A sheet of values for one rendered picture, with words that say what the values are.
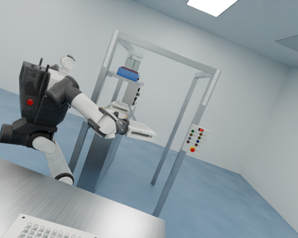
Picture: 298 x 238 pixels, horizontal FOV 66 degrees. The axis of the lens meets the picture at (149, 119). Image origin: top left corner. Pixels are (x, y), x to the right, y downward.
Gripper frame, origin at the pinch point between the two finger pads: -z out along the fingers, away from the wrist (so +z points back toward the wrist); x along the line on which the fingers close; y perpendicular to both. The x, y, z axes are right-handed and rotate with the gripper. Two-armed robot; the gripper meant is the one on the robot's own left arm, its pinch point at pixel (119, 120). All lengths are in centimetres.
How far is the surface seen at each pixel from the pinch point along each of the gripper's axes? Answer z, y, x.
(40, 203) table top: 51, 83, 15
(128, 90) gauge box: -15.8, -42.8, -19.0
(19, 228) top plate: 57, 104, 8
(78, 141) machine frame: 14, -50, 43
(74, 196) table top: 38, 77, 16
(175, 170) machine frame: -73, -5, 38
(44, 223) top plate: 51, 102, 8
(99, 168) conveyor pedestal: -17, -55, 72
